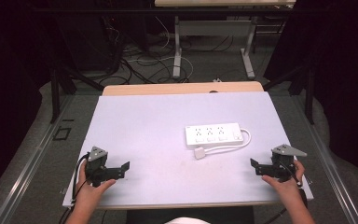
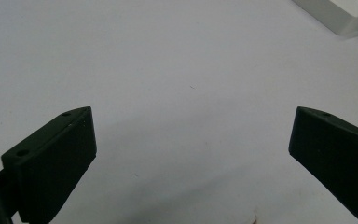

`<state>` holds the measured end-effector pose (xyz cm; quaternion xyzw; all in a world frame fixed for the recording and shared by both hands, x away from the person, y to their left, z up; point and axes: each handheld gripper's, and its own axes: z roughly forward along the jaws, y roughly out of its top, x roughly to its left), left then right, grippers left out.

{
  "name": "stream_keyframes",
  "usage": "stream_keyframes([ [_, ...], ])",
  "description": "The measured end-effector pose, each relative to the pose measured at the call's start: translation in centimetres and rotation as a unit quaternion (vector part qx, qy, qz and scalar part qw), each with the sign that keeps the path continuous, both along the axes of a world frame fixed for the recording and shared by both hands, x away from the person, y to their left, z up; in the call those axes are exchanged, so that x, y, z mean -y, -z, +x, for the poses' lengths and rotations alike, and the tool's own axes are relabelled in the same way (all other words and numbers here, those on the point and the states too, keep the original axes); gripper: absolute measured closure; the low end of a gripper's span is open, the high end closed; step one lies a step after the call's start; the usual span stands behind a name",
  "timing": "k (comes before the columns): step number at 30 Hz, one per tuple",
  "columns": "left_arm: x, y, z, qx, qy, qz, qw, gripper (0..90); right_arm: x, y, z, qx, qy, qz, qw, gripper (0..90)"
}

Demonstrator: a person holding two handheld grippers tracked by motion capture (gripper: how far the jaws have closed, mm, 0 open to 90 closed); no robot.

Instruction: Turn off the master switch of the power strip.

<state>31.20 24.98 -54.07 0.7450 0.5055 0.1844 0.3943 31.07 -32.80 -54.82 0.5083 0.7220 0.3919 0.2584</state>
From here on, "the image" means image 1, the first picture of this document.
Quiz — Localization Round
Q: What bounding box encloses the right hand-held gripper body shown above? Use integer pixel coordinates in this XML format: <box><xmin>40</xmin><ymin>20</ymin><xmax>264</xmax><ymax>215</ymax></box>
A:
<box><xmin>269</xmin><ymin>144</ymin><xmax>308</xmax><ymax>183</ymax></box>

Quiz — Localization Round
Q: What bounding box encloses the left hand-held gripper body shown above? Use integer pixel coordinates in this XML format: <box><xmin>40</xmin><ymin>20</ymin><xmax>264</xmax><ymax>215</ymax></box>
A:
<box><xmin>85</xmin><ymin>146</ymin><xmax>115</xmax><ymax>188</ymax></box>

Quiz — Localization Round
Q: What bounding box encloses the white power strip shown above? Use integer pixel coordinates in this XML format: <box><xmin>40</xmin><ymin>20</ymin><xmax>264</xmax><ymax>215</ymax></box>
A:
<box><xmin>185</xmin><ymin>122</ymin><xmax>245</xmax><ymax>149</ymax></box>

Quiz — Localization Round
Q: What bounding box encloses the white power plug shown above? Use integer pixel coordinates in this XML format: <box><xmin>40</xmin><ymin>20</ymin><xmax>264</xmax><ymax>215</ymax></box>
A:
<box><xmin>193</xmin><ymin>147</ymin><xmax>207</xmax><ymax>161</ymax></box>

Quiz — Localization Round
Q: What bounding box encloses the person's right hand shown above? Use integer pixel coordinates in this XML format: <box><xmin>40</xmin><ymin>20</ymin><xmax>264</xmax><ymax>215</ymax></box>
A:
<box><xmin>261</xmin><ymin>160</ymin><xmax>306</xmax><ymax>201</ymax></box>

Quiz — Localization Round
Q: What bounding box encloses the person's left hand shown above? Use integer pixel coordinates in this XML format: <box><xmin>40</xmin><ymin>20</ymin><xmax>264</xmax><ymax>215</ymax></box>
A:
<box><xmin>75</xmin><ymin>161</ymin><xmax>117</xmax><ymax>204</ymax></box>

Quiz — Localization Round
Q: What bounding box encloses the black square floor hatch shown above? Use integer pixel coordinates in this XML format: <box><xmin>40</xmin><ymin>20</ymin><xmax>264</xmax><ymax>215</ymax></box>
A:
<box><xmin>52</xmin><ymin>126</ymin><xmax>73</xmax><ymax>142</ymax></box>

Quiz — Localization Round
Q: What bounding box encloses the white table mat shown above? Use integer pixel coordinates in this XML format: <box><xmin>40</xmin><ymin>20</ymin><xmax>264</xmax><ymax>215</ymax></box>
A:
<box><xmin>62</xmin><ymin>91</ymin><xmax>314</xmax><ymax>210</ymax></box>

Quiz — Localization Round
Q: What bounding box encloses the person's white shirt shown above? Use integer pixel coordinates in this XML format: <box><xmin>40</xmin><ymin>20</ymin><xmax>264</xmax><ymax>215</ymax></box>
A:
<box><xmin>164</xmin><ymin>217</ymin><xmax>212</xmax><ymax>224</ymax></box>

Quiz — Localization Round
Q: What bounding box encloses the dark curtain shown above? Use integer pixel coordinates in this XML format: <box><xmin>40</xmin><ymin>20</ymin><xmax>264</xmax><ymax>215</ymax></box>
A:
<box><xmin>0</xmin><ymin>0</ymin><xmax>59</xmax><ymax>206</ymax></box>
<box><xmin>264</xmin><ymin>0</ymin><xmax>358</xmax><ymax>188</ymax></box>

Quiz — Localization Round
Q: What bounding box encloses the dark equipment rack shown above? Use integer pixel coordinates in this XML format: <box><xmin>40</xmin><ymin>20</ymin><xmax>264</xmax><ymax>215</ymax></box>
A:
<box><xmin>54</xmin><ymin>13</ymin><xmax>152</xmax><ymax>74</ymax></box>

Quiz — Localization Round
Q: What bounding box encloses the white desk with metal legs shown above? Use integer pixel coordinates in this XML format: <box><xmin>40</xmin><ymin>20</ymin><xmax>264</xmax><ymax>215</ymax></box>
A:
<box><xmin>154</xmin><ymin>0</ymin><xmax>296</xmax><ymax>80</ymax></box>

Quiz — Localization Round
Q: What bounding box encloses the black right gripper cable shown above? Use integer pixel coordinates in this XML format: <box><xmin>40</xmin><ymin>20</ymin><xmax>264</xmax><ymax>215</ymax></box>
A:
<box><xmin>262</xmin><ymin>160</ymin><xmax>309</xmax><ymax>224</ymax></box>

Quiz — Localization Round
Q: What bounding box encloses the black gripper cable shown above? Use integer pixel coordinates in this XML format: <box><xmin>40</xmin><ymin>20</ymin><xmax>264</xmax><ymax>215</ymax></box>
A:
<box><xmin>59</xmin><ymin>152</ymin><xmax>90</xmax><ymax>224</ymax></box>
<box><xmin>262</xmin><ymin>160</ymin><xmax>309</xmax><ymax>224</ymax></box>

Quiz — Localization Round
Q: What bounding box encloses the white power strip cable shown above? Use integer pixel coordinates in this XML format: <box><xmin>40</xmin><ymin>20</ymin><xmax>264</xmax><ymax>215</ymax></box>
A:
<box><xmin>202</xmin><ymin>127</ymin><xmax>253</xmax><ymax>155</ymax></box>

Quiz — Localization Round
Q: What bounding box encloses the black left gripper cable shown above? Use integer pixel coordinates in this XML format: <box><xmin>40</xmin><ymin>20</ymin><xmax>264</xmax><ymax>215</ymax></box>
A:
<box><xmin>59</xmin><ymin>152</ymin><xmax>90</xmax><ymax>224</ymax></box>

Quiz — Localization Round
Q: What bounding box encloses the aluminium floor rail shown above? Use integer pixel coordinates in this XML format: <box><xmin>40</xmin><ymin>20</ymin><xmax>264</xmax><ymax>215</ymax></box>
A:
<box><xmin>0</xmin><ymin>94</ymin><xmax>76</xmax><ymax>224</ymax></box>
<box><xmin>292</xmin><ymin>94</ymin><xmax>358</xmax><ymax>224</ymax></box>

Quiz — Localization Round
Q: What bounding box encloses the black metal frame stand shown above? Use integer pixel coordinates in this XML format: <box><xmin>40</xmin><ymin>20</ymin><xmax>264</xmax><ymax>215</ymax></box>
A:
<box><xmin>48</xmin><ymin>63</ymin><xmax>106</xmax><ymax>124</ymax></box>
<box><xmin>262</xmin><ymin>63</ymin><xmax>317</xmax><ymax>126</ymax></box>

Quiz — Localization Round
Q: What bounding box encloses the tangle of black floor cables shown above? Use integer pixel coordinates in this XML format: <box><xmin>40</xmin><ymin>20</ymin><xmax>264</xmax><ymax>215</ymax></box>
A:
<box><xmin>97</xmin><ymin>17</ymin><xmax>236</xmax><ymax>87</ymax></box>

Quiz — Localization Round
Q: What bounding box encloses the white floor cable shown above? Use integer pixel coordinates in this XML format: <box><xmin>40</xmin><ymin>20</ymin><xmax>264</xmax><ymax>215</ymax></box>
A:
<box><xmin>125</xmin><ymin>15</ymin><xmax>195</xmax><ymax>83</ymax></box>

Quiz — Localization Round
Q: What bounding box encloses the black horizontal frame bar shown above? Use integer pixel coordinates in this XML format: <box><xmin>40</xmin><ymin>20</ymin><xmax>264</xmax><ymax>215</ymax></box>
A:
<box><xmin>31</xmin><ymin>7</ymin><xmax>295</xmax><ymax>16</ymax></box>

